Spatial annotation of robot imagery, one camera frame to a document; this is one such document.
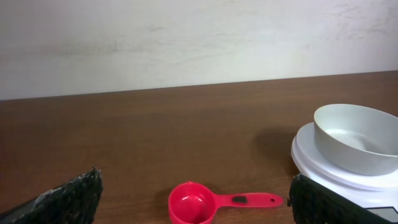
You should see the white round bowl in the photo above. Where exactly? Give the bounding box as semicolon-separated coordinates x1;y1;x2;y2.
313;104;397;176

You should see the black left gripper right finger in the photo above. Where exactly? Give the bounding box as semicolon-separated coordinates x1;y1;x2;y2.
287;174;393;224

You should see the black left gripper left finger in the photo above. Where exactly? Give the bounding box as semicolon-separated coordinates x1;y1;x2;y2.
1;167;103;224

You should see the red plastic measuring scoop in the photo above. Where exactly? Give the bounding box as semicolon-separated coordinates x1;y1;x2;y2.
168;182;284;224

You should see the white digital kitchen scale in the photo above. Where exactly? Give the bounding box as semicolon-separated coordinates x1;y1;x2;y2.
291;123;397;223

